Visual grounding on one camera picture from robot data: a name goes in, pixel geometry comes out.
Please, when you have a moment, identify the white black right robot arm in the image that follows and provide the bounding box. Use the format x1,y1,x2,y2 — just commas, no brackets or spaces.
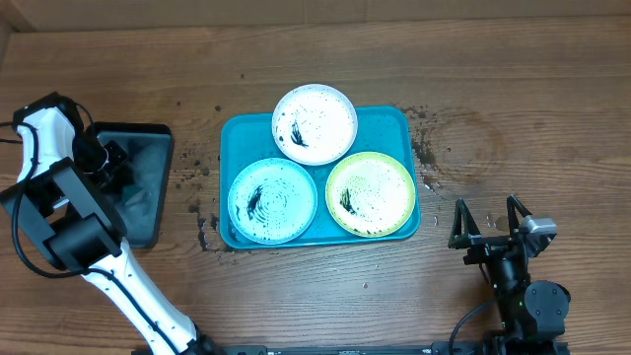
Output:
447,195,571,354

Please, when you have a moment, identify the teal grey sponge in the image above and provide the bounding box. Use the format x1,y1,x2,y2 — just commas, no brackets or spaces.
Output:
121,184,145,205

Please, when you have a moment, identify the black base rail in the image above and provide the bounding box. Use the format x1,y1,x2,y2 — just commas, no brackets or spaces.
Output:
211,340,573,355

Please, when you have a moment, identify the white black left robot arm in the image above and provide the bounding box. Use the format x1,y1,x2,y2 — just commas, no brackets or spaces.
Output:
1,92,222,354

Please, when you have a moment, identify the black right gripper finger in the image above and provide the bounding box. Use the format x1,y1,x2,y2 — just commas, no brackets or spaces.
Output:
507,194,531,233
452,198,481,237

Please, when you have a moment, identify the white speckled plate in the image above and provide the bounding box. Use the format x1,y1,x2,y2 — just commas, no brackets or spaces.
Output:
271,84,359,166

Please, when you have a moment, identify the yellow green speckled plate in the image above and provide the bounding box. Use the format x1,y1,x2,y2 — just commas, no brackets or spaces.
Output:
325,152,417,239

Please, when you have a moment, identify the light blue speckled plate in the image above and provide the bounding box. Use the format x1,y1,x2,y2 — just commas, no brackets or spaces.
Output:
228,158,318,246

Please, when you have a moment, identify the black rectangular water bin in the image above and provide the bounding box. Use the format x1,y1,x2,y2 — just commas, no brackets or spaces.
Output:
96,122,174,249

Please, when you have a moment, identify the teal plastic tray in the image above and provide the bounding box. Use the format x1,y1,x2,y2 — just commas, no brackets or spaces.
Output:
218,106,422,249

